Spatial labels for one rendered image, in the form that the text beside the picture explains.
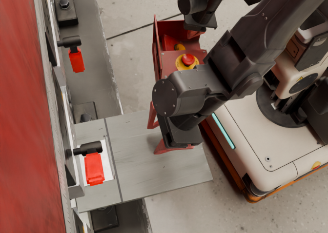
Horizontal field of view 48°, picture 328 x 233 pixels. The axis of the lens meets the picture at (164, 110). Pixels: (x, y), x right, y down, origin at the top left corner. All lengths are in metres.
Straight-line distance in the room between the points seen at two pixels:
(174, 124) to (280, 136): 1.06
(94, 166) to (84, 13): 0.70
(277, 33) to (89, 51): 0.63
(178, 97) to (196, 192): 1.28
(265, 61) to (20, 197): 0.40
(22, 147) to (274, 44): 0.36
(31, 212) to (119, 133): 0.53
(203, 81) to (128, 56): 1.56
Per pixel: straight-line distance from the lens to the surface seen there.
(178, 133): 0.63
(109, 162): 0.74
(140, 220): 0.83
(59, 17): 1.07
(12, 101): 0.25
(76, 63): 0.70
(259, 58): 0.52
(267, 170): 1.58
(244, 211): 1.80
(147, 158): 0.74
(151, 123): 0.71
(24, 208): 0.22
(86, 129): 0.77
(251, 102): 1.69
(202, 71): 0.55
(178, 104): 0.52
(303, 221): 1.88
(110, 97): 0.94
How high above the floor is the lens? 1.69
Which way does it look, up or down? 62 degrees down
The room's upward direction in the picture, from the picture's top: 8 degrees clockwise
